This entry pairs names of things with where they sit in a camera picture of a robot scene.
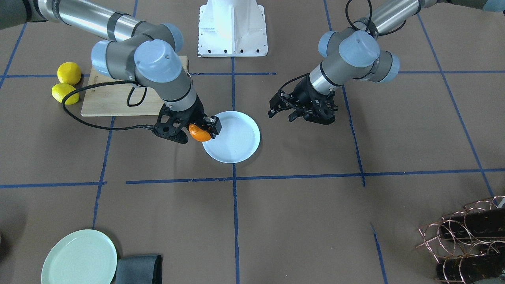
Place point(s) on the yellow lemon outer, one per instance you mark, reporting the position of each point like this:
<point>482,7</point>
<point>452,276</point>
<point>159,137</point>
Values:
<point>69,73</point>

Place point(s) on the folded grey cloth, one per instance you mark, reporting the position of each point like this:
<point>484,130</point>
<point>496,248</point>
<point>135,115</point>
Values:
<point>140,269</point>

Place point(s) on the orange fruit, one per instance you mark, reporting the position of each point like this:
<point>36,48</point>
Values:
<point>198,134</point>

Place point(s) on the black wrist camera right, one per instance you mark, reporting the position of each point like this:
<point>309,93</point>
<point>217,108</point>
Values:
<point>170,123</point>

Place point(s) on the light blue plate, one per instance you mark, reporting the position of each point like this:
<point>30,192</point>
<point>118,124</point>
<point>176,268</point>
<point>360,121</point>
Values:
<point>238,139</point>

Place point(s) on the yellow lemon near board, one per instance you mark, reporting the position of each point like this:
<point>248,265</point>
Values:
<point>60,90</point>

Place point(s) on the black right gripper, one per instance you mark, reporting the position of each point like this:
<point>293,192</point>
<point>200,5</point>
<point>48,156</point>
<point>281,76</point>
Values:
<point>194,113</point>

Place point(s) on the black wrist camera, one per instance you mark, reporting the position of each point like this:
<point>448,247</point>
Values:
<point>321,109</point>
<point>170,123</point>

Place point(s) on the copper wire bottle rack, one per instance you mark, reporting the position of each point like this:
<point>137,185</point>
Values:
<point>468,245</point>

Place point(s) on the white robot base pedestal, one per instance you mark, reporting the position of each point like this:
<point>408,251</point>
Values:
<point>232,28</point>

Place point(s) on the dark green wine bottle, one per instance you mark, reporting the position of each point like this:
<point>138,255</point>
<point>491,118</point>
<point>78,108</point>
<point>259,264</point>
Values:
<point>482,225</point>

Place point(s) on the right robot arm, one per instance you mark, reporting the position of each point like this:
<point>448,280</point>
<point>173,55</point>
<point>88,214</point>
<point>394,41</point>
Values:
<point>131,51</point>

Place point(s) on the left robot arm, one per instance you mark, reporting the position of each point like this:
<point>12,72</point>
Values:
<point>350,54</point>

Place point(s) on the light green plate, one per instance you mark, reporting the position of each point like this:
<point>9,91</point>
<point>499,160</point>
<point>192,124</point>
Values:
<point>82,257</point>

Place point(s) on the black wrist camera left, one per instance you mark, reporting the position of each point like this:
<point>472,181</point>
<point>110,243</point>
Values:
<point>321,109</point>

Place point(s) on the wooden cutting board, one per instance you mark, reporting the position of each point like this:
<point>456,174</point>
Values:
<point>107,101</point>

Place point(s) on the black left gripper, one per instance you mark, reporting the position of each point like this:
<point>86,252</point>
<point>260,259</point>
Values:
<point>304,96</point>

